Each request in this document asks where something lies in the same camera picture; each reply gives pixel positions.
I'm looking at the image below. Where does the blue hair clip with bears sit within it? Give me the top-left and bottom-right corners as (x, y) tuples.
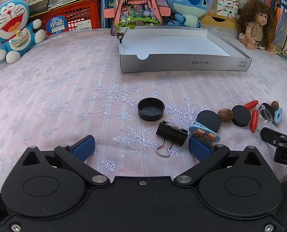
(189, 122), (221, 143)

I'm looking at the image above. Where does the plain light blue clip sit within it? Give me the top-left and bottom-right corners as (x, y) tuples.
(273, 107), (283, 125)

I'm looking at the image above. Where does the red crayon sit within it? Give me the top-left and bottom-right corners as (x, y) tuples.
(250, 109), (259, 132)
(244, 100), (258, 110)

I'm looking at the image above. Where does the black round disc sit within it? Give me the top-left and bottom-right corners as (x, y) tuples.
(196, 110), (222, 132)
(232, 105), (251, 127)

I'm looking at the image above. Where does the large black binder clip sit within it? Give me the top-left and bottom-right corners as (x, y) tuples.
(155, 120), (189, 158)

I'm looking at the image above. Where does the black round cap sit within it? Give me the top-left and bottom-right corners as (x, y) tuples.
(137, 97), (165, 122)

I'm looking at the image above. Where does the small black round piece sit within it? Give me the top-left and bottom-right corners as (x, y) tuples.
(259, 103), (275, 117)

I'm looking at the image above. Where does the small brown nut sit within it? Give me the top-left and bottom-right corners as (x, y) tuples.
(270, 101), (280, 112)

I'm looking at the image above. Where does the grey shallow cardboard box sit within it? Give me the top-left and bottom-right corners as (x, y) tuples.
(118, 26), (252, 73)

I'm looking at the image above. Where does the long haired baby doll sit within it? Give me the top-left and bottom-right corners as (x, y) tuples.
(238, 0), (276, 53)

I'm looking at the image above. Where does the small binder clip on box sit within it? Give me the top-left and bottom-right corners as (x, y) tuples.
(115, 27), (129, 44)

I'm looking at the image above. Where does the wooden drawer box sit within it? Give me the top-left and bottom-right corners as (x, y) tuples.
(199, 13), (239, 30)

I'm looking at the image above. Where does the red plastic crate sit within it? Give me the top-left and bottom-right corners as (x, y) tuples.
(29, 0), (101, 36)

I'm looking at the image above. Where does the white pencil print box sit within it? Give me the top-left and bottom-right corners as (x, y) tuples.
(212, 0), (239, 19)

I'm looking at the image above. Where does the Doraemon plush toy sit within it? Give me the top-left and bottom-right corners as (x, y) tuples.
(0, 0), (46, 64)

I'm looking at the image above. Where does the Stitch plush toy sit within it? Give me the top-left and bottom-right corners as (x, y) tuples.
(165, 0), (213, 28)

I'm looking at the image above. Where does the pink triangular diorama toy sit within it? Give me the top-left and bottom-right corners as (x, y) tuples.
(103, 0), (171, 36)

